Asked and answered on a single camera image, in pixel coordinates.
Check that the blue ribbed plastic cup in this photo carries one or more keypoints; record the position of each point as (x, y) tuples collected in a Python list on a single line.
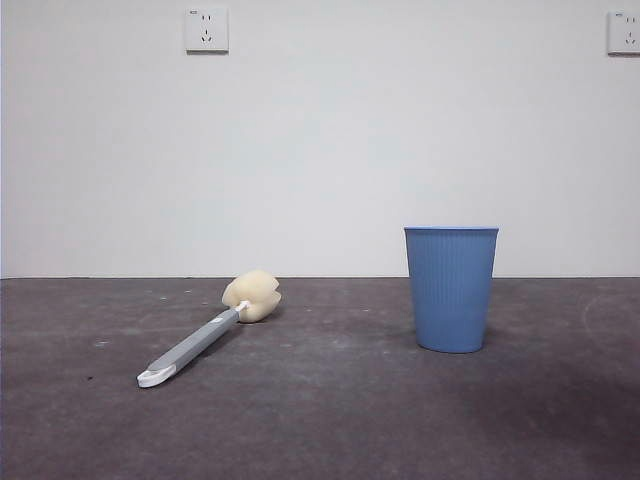
[(452, 295)]

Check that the white wall socket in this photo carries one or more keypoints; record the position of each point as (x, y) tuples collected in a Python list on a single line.
[(625, 32), (207, 30)]

